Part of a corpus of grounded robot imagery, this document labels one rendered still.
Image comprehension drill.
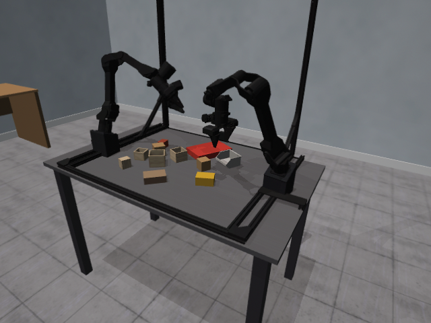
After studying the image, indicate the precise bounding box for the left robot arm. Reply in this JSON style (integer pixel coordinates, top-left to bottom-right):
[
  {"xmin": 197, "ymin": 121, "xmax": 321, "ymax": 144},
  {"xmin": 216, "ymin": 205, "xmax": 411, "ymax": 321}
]
[{"xmin": 203, "ymin": 70, "xmax": 292, "ymax": 177}]

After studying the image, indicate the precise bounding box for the small red block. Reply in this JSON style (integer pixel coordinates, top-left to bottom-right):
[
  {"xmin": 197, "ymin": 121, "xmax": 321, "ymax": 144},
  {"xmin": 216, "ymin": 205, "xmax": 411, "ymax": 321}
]
[{"xmin": 158, "ymin": 139, "xmax": 168, "ymax": 148}]

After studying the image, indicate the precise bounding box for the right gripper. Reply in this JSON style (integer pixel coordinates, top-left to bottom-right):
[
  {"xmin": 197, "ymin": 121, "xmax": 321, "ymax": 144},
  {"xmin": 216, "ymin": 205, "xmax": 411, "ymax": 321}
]
[{"xmin": 157, "ymin": 82, "xmax": 185, "ymax": 114}]

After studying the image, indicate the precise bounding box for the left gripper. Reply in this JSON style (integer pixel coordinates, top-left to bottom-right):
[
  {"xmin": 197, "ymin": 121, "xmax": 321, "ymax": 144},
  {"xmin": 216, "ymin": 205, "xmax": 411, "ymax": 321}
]
[{"xmin": 203, "ymin": 110, "xmax": 238, "ymax": 148}]

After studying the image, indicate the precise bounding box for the flat red board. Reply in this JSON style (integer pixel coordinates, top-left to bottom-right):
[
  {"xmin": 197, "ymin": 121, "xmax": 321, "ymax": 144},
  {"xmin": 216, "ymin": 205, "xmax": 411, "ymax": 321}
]
[{"xmin": 186, "ymin": 141, "xmax": 232, "ymax": 160}]

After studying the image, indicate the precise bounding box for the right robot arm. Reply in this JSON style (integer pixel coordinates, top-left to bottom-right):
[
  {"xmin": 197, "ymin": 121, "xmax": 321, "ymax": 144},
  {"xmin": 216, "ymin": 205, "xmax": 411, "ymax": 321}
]
[{"xmin": 96, "ymin": 51, "xmax": 176, "ymax": 133}]

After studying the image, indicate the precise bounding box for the yellow block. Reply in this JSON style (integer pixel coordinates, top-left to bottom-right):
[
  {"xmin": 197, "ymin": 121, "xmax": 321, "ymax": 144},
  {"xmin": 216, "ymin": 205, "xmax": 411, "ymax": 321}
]
[{"xmin": 195, "ymin": 172, "xmax": 215, "ymax": 186}]

